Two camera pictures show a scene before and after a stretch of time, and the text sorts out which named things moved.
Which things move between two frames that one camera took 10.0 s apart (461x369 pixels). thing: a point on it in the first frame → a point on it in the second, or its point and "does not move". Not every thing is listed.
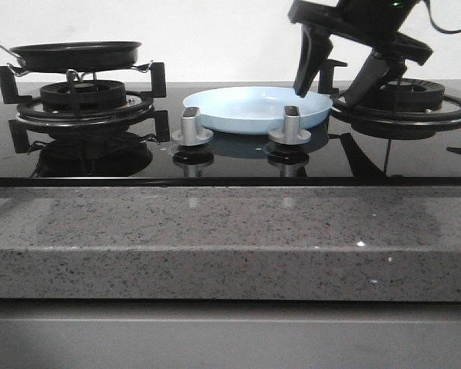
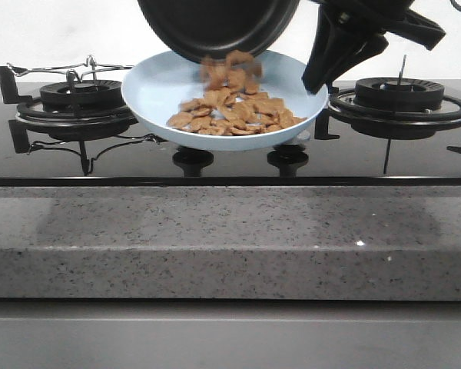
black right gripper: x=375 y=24 → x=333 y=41
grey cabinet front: x=230 y=334 does not move
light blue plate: x=255 y=110 → x=153 y=93
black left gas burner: x=83 y=96 does not move
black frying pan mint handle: x=71 y=57 → x=214 y=29
